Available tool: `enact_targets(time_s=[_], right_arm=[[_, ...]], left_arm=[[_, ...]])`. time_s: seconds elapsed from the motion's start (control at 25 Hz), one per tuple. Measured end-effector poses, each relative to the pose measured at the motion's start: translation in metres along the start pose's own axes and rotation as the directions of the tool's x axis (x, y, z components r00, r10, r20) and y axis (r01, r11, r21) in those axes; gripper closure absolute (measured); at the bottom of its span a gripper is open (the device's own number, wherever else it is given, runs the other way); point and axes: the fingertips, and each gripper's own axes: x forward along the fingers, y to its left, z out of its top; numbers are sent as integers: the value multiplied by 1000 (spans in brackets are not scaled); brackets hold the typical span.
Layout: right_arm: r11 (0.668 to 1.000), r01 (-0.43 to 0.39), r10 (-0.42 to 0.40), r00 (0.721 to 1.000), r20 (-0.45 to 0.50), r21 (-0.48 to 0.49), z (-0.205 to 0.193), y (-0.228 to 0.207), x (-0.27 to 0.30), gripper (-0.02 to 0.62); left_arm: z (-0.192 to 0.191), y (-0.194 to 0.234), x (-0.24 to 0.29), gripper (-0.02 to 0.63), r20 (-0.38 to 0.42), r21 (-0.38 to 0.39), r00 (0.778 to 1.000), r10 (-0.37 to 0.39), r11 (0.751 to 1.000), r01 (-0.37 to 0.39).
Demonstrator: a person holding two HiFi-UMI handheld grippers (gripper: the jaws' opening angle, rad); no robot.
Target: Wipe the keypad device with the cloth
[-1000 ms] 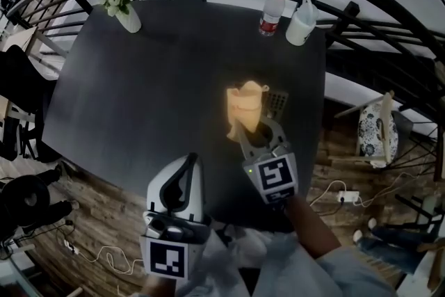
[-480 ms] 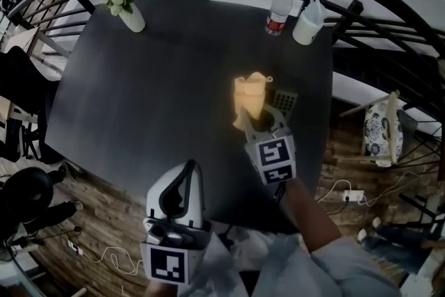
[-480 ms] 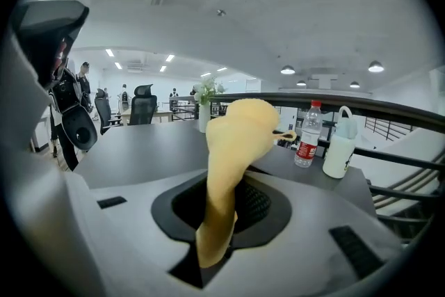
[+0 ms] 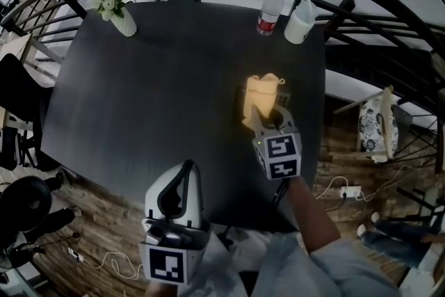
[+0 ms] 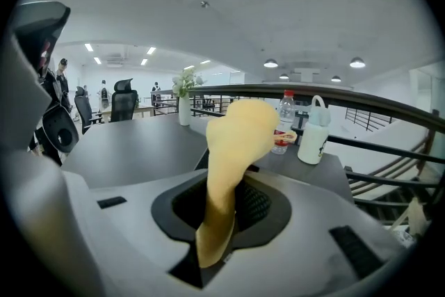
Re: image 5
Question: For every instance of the group of ceiling light panels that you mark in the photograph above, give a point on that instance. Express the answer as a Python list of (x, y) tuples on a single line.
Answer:
[(97, 60)]

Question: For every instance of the ceiling sprinkler head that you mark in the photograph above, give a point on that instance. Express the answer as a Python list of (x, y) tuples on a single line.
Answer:
[(204, 4)]

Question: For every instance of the white vase with flowers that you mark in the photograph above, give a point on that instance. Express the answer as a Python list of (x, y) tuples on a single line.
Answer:
[(185, 97)]

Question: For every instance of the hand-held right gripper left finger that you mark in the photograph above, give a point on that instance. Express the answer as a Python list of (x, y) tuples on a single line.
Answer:
[(187, 208)]

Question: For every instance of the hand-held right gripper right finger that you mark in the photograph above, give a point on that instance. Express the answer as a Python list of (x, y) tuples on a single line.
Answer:
[(253, 205)]

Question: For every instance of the clear red-capped water bottle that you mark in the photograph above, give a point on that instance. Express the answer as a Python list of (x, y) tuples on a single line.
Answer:
[(284, 121)]

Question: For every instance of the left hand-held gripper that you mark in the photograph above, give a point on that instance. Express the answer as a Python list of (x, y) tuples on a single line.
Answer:
[(31, 87)]

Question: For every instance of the yellow cloth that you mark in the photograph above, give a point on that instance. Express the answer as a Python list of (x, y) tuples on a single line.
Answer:
[(240, 135)]

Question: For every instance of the dome pendant lamp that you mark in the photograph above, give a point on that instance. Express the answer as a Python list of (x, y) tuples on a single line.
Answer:
[(336, 78), (357, 62), (270, 63), (284, 76)]

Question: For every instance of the black mesh office chair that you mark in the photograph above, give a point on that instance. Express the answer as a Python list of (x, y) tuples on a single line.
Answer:
[(123, 101), (83, 111)]

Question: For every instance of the white bottle with loop lid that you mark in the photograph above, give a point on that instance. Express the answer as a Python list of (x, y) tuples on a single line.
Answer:
[(314, 135)]

